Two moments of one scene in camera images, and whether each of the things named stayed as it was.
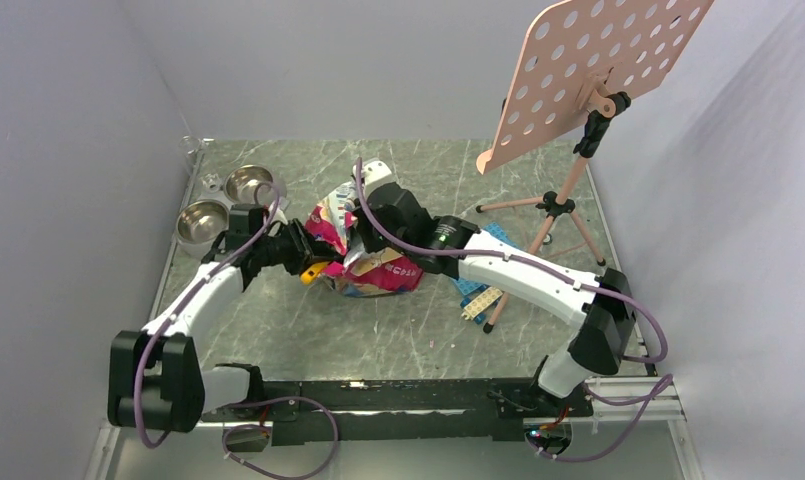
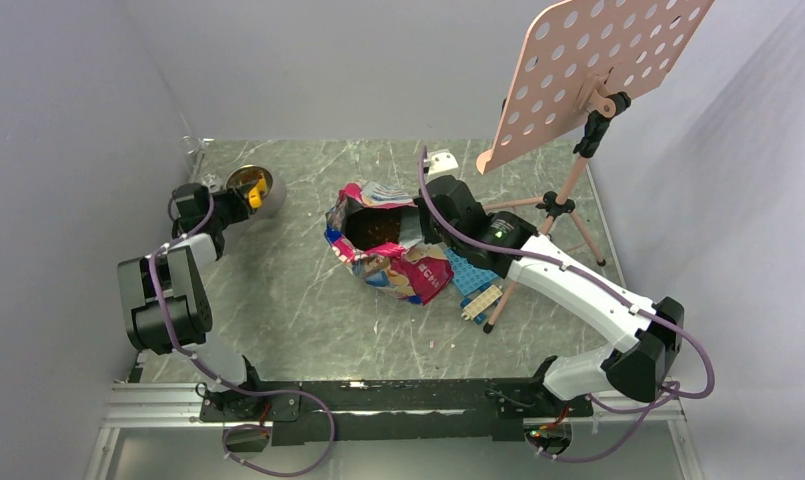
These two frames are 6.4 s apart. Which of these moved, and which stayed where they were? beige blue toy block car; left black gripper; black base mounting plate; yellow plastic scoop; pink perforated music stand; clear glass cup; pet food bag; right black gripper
Moved: left black gripper; yellow plastic scoop; right black gripper; pet food bag
Stayed: black base mounting plate; beige blue toy block car; pink perforated music stand; clear glass cup
